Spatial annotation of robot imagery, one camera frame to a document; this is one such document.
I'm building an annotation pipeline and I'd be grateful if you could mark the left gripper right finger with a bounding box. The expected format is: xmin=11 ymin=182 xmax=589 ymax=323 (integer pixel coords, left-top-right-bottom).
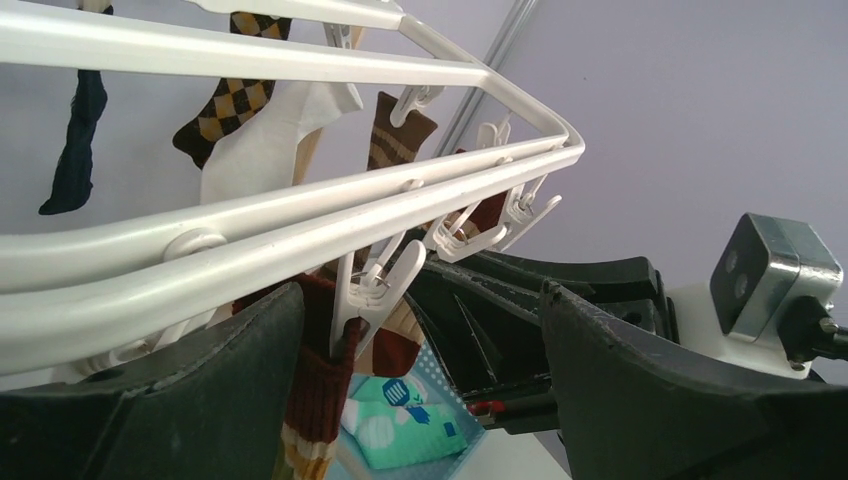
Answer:
xmin=539 ymin=281 xmax=847 ymax=479

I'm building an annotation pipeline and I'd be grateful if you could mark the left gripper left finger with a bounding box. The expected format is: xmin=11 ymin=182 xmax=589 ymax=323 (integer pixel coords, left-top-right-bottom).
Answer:
xmin=1 ymin=283 xmax=305 ymax=479

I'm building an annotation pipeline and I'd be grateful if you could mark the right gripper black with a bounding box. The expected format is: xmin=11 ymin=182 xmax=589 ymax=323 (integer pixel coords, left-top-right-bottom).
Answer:
xmin=405 ymin=251 xmax=679 ymax=434

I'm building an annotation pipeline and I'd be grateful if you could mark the green white sock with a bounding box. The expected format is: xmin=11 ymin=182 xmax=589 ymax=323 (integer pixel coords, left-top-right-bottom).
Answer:
xmin=341 ymin=374 xmax=468 ymax=470

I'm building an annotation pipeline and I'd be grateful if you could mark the white plastic sock hanger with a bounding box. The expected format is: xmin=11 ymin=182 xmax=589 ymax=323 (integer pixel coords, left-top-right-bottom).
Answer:
xmin=1 ymin=1 xmax=585 ymax=375

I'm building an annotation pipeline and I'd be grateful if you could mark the blue plastic basket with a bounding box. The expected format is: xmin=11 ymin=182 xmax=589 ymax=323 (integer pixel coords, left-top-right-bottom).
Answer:
xmin=327 ymin=344 xmax=484 ymax=479

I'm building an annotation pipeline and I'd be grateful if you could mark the striped brown green sock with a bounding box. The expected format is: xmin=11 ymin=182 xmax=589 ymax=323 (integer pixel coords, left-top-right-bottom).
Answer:
xmin=367 ymin=91 xmax=438 ymax=170

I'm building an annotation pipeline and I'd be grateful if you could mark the plain white sock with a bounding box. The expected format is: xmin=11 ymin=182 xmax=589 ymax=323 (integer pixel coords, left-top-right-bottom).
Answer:
xmin=200 ymin=82 xmax=363 ymax=204

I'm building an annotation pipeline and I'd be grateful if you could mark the navy sock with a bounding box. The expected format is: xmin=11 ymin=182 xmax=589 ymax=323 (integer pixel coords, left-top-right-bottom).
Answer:
xmin=38 ymin=5 xmax=114 ymax=217

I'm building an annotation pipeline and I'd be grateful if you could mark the dark argyle sock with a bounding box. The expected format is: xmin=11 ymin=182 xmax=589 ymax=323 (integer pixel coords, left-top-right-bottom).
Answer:
xmin=172 ymin=12 xmax=292 ymax=168

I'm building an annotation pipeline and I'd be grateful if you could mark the right camera cable black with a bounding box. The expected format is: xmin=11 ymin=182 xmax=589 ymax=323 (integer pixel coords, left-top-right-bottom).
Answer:
xmin=777 ymin=296 xmax=847 ymax=363

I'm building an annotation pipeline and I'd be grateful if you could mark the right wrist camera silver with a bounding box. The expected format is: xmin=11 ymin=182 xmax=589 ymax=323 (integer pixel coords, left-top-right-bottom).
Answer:
xmin=709 ymin=213 xmax=844 ymax=343

